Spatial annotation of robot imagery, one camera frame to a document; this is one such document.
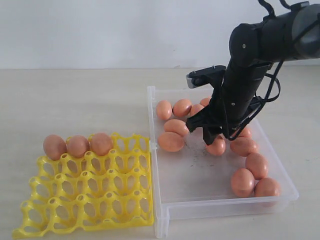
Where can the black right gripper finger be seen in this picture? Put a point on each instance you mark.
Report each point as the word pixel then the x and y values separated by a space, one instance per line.
pixel 210 133
pixel 201 119

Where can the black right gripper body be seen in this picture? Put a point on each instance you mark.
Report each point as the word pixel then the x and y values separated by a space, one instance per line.
pixel 234 102

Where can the brown egg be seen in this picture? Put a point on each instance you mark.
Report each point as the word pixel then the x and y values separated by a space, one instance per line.
pixel 267 187
pixel 77 146
pixel 54 146
pixel 242 183
pixel 205 101
pixel 176 126
pixel 163 110
pixel 246 133
pixel 257 164
pixel 243 146
pixel 171 141
pixel 182 108
pixel 218 147
pixel 195 109
pixel 101 143

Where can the clear plastic storage box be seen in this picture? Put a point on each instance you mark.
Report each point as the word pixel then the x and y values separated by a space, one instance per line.
pixel 193 184

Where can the yellow plastic egg tray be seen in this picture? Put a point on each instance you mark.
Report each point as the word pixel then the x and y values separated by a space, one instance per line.
pixel 92 193

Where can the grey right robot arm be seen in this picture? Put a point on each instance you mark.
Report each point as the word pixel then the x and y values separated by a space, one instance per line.
pixel 292 36

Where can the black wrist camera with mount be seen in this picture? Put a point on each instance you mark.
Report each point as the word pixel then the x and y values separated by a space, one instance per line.
pixel 212 75

